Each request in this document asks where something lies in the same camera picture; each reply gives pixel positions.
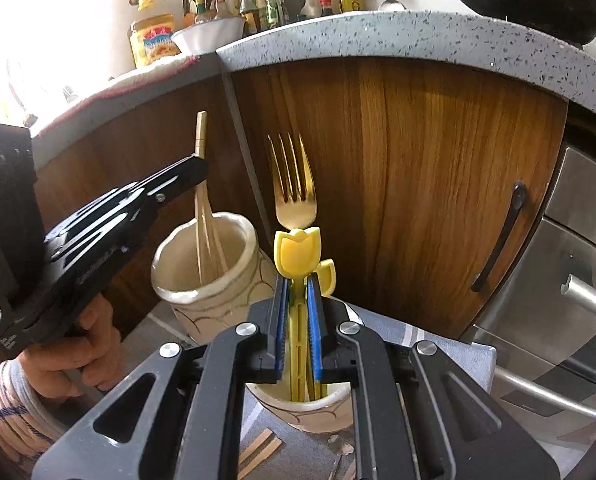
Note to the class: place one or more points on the white bowl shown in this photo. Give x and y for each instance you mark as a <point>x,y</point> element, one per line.
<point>208,37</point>

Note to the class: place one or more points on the yellow tulip-topped plastic utensil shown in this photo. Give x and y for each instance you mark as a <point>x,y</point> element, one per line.
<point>327,277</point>
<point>297,255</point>

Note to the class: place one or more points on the person's left forearm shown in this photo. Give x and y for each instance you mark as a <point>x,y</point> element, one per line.
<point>3,400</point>

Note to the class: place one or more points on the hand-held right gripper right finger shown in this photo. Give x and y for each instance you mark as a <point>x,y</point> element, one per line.
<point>314,330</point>

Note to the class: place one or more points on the short cream floral ceramic jar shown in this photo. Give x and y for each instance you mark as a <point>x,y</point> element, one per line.
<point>303,417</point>

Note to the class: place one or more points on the white cloth with red trim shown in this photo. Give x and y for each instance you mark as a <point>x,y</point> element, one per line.
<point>148,75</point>

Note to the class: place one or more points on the blue-grey checked tablecloth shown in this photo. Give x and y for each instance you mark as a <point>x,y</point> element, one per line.
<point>448,360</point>

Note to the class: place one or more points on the small flower-topped utensil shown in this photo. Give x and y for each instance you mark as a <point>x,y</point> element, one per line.
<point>339,444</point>

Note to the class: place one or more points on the row of sauce bottles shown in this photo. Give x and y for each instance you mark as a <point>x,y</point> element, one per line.
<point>258,5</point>

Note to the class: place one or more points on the yellow labelled jar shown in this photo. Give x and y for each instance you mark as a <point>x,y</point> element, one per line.
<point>153,42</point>

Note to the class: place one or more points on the gold metal fork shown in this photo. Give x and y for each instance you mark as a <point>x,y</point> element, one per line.
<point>290,180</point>

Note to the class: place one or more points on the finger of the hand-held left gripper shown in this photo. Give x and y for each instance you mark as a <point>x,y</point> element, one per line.
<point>178,180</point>

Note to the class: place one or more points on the tall cream floral ceramic jar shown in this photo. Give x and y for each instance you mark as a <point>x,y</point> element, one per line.
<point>178,310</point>

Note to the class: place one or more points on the person's left hand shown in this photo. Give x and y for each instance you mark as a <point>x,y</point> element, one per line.
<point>73,355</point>

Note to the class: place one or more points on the wooden cabinet door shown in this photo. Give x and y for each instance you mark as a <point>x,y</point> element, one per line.
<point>403,185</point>
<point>118,135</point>

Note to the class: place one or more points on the grey speckled countertop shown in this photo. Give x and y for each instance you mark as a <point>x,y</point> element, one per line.
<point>428,35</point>

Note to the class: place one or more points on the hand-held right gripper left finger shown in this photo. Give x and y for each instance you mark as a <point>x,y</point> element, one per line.
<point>278,325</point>

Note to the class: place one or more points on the stainless steel oven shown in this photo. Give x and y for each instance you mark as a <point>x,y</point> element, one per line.
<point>553,240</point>

